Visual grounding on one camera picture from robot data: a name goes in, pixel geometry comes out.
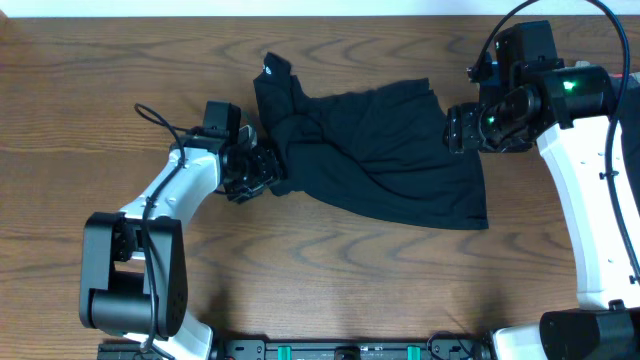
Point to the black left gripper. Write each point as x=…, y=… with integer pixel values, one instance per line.
x=267, y=170

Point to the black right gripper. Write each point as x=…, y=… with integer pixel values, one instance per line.
x=462, y=132

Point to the black t-shirt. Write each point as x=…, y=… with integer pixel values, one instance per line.
x=377, y=153

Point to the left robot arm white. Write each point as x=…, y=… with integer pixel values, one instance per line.
x=133, y=275

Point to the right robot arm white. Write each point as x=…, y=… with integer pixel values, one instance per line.
x=567, y=114

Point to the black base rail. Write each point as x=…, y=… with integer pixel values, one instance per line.
x=441, y=345

